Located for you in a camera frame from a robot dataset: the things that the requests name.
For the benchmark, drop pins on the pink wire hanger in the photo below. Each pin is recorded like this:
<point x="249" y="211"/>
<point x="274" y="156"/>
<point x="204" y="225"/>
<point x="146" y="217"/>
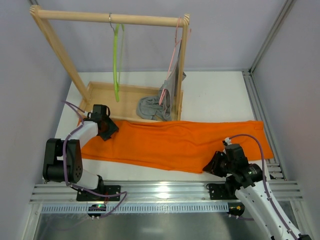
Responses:
<point x="176" y="42"/>

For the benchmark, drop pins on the wooden clothes rack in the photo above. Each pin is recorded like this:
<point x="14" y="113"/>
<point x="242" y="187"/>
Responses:
<point x="92" y="73"/>

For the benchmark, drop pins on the orange trousers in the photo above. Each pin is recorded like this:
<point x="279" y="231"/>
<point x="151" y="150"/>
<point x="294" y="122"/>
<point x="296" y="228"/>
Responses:
<point x="176" y="145"/>

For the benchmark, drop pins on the aluminium corner frame post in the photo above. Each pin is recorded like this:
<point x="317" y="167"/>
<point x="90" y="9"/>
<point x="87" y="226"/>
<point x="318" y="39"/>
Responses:
<point x="274" y="165"/>

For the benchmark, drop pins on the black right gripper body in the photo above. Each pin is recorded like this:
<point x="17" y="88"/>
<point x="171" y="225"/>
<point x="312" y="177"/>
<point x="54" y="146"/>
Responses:
<point x="215" y="163"/>

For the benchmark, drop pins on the grey shirt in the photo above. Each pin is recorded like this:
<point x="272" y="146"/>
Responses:
<point x="160" y="106"/>

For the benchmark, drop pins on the aluminium front rail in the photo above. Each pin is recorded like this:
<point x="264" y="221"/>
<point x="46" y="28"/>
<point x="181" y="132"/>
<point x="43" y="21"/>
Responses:
<point x="135" y="197"/>

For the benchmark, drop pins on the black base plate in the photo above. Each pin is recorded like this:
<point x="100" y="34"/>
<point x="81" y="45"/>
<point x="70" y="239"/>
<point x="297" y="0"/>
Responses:
<point x="85" y="196"/>
<point x="219" y="192"/>

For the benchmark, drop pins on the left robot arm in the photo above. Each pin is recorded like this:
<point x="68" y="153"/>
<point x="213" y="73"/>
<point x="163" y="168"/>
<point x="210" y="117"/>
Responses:
<point x="63" y="157"/>

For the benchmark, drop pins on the green plastic hanger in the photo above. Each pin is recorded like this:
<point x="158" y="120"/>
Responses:
<point x="117" y="58"/>

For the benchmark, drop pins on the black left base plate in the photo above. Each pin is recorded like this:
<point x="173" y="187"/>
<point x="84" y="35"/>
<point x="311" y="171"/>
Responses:
<point x="85" y="196"/>

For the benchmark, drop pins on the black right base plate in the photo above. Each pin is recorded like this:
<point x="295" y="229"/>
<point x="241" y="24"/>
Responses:
<point x="219" y="192"/>

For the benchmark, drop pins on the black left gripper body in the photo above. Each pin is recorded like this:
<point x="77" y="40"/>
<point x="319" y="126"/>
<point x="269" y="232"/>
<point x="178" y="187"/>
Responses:
<point x="108" y="128"/>

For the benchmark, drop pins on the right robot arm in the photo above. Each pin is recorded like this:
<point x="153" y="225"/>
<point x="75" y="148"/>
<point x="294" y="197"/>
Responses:
<point x="265" y="210"/>

